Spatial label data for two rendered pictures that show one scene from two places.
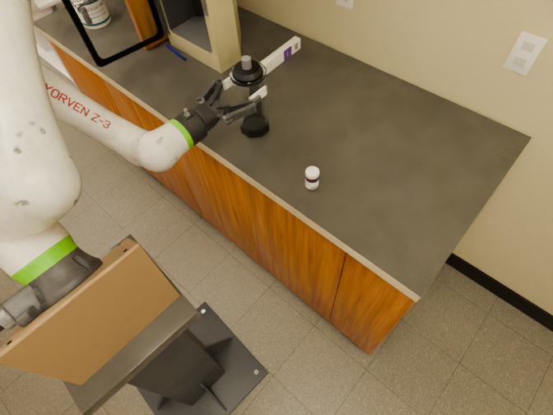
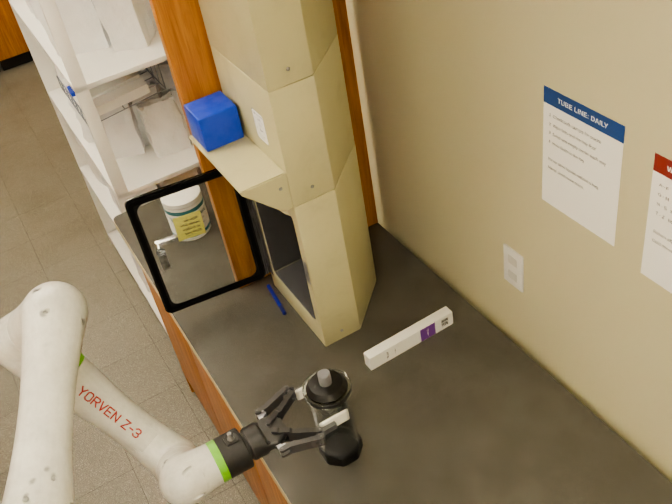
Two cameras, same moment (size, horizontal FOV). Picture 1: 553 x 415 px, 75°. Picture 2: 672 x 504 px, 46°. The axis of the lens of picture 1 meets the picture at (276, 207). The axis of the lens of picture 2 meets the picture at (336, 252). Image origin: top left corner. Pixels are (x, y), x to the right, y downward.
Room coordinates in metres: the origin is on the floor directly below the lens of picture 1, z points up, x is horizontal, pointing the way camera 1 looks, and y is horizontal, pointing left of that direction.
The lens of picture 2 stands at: (-0.15, -0.44, 2.49)
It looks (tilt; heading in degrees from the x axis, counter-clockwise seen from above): 39 degrees down; 21
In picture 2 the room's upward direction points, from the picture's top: 11 degrees counter-clockwise
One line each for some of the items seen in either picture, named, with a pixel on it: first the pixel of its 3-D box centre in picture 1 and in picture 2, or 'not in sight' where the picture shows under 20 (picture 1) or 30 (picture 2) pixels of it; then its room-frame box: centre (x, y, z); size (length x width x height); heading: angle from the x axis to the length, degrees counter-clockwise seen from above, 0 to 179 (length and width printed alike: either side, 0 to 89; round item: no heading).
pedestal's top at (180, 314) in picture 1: (113, 314); not in sight; (0.31, 0.45, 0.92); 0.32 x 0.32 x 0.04; 40
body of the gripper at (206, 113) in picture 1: (210, 113); (265, 435); (0.81, 0.17, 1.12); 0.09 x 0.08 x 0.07; 134
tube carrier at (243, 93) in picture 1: (251, 100); (333, 417); (0.92, 0.05, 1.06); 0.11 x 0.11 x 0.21
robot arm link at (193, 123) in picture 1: (190, 126); (234, 451); (0.75, 0.22, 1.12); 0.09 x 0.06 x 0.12; 44
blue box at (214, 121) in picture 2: not in sight; (213, 121); (1.38, 0.39, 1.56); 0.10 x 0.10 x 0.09; 44
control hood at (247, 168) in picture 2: not in sight; (239, 170); (1.31, 0.32, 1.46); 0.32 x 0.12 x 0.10; 44
